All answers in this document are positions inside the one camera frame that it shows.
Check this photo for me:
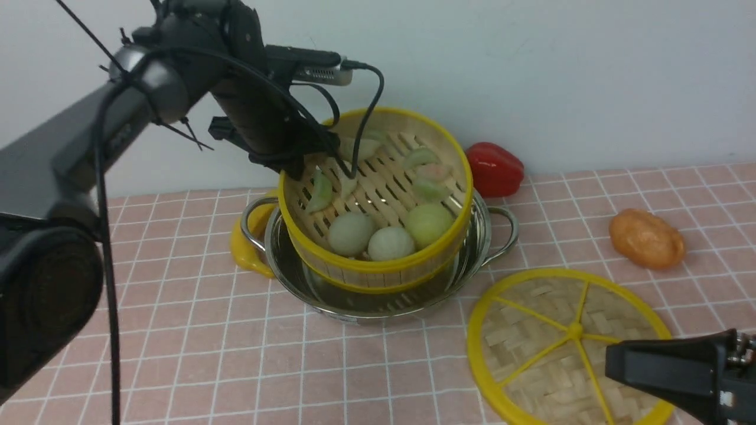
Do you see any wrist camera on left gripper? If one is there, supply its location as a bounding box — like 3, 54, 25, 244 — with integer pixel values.
265, 45, 352, 86

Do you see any white steamed bun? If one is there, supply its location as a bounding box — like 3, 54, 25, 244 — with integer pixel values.
367, 227, 415, 261
328, 212, 376, 257

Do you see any black camera cable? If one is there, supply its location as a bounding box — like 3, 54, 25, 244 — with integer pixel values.
289, 59, 385, 179

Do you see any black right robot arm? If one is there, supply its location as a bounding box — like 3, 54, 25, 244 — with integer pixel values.
605, 329, 755, 424

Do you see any pink dumpling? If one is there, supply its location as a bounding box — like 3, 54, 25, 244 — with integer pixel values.
414, 162, 452, 182

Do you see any red bell pepper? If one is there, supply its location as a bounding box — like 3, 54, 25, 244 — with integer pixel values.
465, 142, 526, 198

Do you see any pink checkered tablecloth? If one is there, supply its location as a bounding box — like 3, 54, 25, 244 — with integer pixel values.
0, 164, 756, 425

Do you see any yellow-rimmed woven steamer lid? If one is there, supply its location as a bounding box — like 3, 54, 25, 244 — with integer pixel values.
467, 268, 673, 424

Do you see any green dumpling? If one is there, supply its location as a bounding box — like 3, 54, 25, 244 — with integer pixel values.
412, 178, 452, 204
402, 147, 440, 170
305, 168, 333, 214

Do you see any yellow-rimmed bamboo steamer basket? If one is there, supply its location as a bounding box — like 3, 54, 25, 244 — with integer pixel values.
278, 107, 474, 294

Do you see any yellow-green steamed bun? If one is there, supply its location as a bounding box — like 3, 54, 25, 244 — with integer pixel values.
405, 204, 455, 250

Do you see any stainless steel pot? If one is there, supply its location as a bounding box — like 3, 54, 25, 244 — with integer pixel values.
243, 195, 519, 326

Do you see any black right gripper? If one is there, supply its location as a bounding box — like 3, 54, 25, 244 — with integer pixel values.
605, 330, 739, 424

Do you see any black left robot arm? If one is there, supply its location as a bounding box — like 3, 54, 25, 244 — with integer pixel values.
2, 1, 344, 413

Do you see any orange bread roll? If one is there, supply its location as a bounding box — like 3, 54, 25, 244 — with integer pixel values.
608, 209, 687, 270

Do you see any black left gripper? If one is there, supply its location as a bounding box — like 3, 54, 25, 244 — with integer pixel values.
211, 1, 340, 181

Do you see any yellow banana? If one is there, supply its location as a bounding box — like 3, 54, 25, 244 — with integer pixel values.
229, 190, 278, 278

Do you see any white dumpling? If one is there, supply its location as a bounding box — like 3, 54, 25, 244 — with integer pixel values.
337, 166, 357, 201
337, 137, 383, 164

